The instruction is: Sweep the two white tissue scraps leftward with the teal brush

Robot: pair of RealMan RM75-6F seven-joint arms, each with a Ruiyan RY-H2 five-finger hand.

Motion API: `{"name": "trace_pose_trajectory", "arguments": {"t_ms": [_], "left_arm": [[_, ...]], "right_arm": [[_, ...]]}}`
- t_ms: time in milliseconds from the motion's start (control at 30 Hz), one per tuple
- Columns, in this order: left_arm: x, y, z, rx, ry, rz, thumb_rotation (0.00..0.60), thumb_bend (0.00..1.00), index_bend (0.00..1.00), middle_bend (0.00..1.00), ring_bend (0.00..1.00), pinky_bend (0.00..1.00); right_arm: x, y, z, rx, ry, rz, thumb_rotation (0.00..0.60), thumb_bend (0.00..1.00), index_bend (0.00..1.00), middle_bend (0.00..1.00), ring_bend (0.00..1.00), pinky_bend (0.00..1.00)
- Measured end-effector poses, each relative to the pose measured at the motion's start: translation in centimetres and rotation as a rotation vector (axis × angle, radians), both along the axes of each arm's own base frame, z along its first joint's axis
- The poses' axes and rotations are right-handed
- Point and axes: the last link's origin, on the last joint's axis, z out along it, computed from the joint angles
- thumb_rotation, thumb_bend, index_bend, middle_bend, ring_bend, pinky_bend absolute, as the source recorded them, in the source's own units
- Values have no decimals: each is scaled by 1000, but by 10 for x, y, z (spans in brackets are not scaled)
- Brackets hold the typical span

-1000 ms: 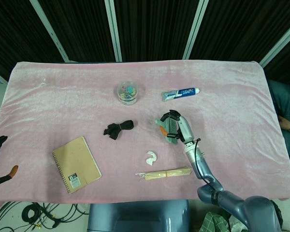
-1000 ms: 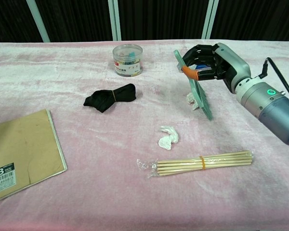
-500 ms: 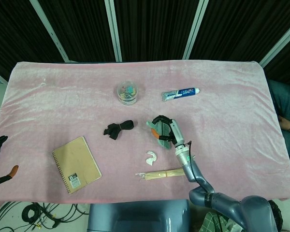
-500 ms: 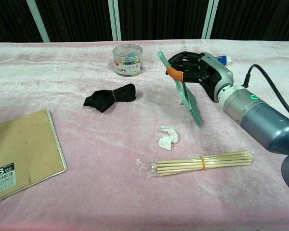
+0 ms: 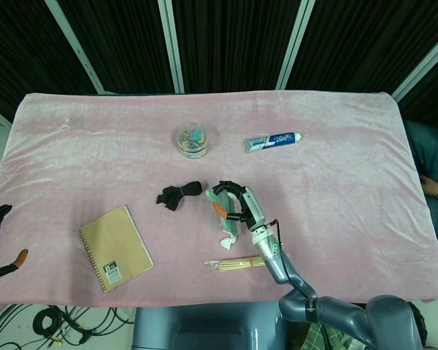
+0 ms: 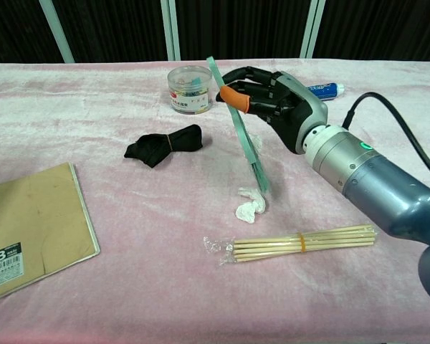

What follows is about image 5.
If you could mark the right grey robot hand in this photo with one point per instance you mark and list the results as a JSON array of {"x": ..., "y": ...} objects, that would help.
[{"x": 253, "y": 209}]

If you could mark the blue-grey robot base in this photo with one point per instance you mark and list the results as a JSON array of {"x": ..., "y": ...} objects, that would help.
[{"x": 208, "y": 328}]

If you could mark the brown spiral notebook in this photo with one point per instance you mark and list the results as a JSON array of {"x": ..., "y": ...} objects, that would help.
[{"x": 117, "y": 248}]

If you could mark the person in blue jeans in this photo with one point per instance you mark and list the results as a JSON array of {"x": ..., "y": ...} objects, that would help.
[{"x": 432, "y": 153}]

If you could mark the green checked cloth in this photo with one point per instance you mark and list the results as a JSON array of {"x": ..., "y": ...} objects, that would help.
[{"x": 314, "y": 337}]

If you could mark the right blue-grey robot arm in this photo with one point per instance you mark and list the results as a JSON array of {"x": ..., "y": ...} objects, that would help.
[{"x": 336, "y": 313}]

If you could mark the bundle of wooden sticks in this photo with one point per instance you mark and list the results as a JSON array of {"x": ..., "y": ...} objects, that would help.
[{"x": 237, "y": 263}]

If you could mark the teal bristle brush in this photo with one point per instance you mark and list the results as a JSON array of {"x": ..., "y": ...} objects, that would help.
[{"x": 229, "y": 224}]

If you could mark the blue white toothpaste tube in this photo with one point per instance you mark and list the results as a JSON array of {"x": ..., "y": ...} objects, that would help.
[{"x": 273, "y": 141}]

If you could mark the white partition frame post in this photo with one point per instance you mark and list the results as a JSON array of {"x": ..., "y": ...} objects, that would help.
[
  {"x": 78, "y": 47},
  {"x": 293, "y": 43},
  {"x": 423, "y": 62},
  {"x": 171, "y": 43}
]

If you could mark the clear jar of clips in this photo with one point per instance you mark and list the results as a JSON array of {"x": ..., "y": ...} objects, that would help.
[{"x": 192, "y": 140}]

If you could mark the pink velvet tablecloth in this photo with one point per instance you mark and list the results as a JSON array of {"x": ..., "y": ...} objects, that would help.
[{"x": 95, "y": 164}]

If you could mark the white crumpled bag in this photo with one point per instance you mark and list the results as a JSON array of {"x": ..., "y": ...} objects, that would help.
[{"x": 352, "y": 344}]

